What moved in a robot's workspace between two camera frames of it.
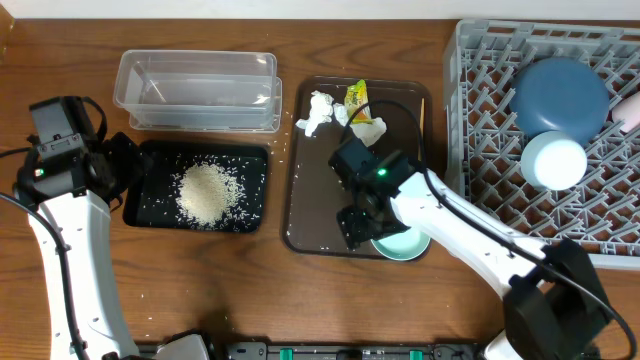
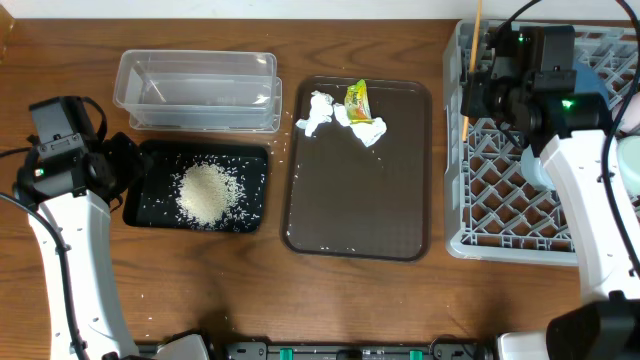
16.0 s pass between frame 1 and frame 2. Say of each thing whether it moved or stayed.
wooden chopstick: moved
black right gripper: moved
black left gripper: stayed
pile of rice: stayed
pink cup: stayed
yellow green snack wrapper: stayed
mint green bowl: moved
